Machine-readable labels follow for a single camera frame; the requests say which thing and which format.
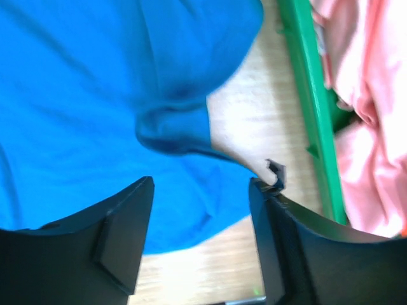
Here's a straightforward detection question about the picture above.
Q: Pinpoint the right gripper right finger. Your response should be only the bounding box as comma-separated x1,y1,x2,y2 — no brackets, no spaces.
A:
249,161,406,305

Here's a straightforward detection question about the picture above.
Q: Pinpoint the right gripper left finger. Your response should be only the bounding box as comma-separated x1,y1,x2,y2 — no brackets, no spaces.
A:
1,177,155,304

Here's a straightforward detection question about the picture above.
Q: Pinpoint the blue t shirt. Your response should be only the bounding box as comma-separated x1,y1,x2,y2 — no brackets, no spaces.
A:
1,1,263,254

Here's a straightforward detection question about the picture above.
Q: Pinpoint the green plastic bin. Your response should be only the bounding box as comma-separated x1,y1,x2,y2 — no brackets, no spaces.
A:
277,0,351,224

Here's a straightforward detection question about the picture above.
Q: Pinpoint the pink t shirt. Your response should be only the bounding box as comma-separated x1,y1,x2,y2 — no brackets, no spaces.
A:
311,0,406,238

